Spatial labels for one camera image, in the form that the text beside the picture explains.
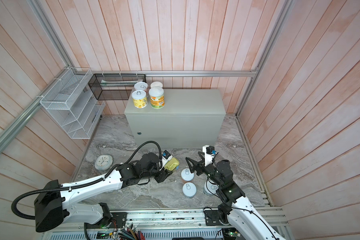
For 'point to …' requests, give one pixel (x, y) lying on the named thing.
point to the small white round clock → (103, 162)
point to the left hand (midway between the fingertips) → (167, 172)
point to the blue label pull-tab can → (189, 189)
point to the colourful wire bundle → (131, 233)
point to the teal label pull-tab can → (212, 187)
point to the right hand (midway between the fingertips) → (193, 155)
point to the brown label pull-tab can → (186, 175)
